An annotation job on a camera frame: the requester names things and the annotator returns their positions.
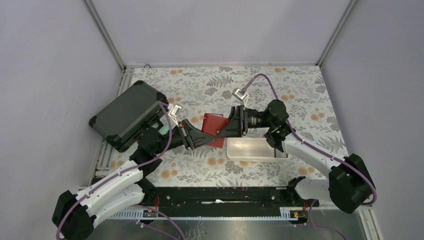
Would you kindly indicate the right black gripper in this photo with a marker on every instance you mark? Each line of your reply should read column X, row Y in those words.
column 238, row 126

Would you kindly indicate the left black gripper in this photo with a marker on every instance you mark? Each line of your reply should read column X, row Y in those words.
column 192, row 137

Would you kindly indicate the red card holder wallet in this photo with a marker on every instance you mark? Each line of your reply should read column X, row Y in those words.
column 212, row 125

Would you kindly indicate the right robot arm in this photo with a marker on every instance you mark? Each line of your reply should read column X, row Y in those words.
column 348, row 183

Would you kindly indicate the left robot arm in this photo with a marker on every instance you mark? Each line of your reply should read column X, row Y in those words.
column 76, row 215

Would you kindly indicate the white plastic tray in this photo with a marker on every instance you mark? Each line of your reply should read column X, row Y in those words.
column 247, row 149

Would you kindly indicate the mint green tube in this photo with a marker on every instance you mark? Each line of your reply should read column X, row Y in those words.
column 164, row 129

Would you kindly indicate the floral table mat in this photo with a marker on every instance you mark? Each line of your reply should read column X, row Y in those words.
column 201, row 90

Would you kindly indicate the black hard case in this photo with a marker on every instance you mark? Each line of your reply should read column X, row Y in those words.
column 120, row 123

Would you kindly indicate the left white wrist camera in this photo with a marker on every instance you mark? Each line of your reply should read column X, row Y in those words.
column 173, row 112

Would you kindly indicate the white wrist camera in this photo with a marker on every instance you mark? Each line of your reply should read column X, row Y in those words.
column 173, row 112
column 241, row 95

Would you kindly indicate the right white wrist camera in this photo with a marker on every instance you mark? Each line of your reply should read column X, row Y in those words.
column 241, row 95

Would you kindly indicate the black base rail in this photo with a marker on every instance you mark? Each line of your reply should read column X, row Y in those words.
column 219, row 203

